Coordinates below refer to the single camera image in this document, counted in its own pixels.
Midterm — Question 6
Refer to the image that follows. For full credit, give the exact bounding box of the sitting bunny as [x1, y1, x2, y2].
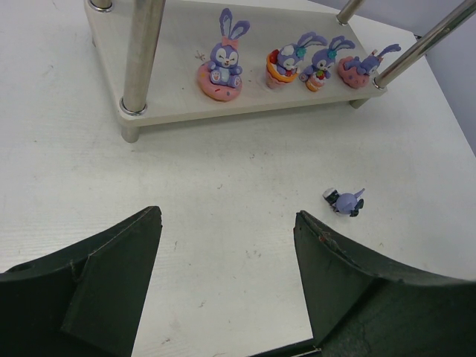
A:
[196, 8, 250, 102]

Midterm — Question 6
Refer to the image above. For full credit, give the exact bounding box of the white two-tier shelf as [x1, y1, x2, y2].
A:
[85, 1, 475, 143]

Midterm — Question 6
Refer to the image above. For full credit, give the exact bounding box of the bunny holding strawberry cake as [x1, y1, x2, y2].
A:
[299, 36, 356, 92]

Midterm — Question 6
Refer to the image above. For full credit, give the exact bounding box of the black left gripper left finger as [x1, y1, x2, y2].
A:
[1, 206, 162, 356]

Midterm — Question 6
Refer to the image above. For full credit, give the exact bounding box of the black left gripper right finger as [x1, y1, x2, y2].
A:
[294, 211, 475, 356]

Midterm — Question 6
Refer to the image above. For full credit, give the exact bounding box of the purple bunny black bow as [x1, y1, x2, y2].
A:
[323, 187, 365, 217]

